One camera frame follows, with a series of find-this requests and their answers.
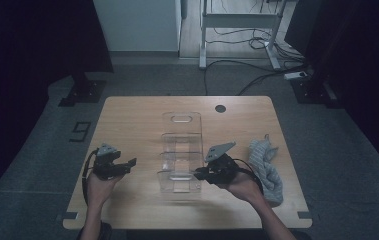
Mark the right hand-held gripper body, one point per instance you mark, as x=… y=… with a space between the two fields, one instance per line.
x=222 y=168

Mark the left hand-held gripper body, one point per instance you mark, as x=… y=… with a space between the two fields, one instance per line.
x=105 y=165

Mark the clear acrylic organizer box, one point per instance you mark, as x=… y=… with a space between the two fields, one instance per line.
x=181 y=153

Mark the grey striped cloth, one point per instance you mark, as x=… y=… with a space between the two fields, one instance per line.
x=267 y=170

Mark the person's left hand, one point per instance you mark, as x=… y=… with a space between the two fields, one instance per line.
x=102 y=190

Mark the person's right hand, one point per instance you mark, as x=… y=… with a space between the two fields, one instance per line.
x=243 y=188

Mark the black table grommet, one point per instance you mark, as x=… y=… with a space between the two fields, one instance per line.
x=220 y=108

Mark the person's dark clothing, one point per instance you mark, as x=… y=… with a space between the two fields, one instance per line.
x=107 y=231

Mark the black stand base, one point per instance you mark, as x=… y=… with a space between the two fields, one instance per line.
x=83 y=91
x=313 y=91

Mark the white power strip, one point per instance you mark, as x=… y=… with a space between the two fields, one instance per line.
x=295 y=75

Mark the dark curtain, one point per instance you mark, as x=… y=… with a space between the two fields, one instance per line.
x=27 y=66
x=360 y=66

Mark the white cabinet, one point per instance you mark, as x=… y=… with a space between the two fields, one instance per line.
x=137 y=23

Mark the white metal desk frame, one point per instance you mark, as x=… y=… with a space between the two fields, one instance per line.
x=240 y=20

